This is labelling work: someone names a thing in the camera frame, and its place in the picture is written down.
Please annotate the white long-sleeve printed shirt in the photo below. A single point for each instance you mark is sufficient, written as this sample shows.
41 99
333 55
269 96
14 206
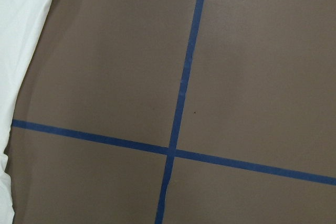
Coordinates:
21 24

